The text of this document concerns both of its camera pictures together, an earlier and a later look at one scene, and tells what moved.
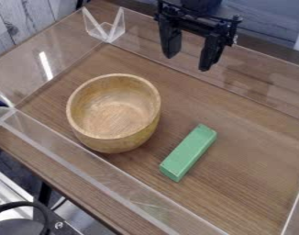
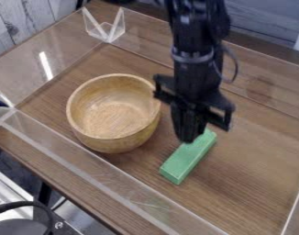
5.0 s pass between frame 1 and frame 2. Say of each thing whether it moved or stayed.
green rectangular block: stayed
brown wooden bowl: stayed
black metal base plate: stayed
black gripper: moved
